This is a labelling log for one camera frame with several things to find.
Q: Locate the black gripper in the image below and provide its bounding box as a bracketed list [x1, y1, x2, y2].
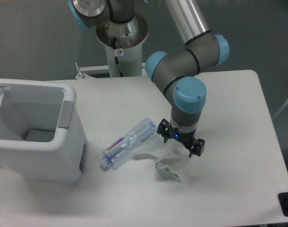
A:
[157, 119, 205, 158]

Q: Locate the white green plastic wrapper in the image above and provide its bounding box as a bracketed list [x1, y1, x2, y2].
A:
[133, 136, 193, 183]

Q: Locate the clear plastic water bottle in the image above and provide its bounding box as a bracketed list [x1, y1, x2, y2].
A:
[99, 118, 157, 169]

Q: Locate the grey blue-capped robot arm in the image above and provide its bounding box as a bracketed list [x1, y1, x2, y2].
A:
[68, 0, 229, 156]

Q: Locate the white trash can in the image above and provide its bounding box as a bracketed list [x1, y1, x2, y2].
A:
[0, 79, 87, 182]

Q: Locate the black device at table edge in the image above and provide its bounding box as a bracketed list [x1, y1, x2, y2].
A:
[278, 192, 288, 217]

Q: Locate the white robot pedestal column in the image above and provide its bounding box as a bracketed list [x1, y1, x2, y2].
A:
[105, 44, 142, 66]

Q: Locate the black cable on pedestal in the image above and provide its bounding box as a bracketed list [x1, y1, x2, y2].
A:
[112, 36, 124, 78]

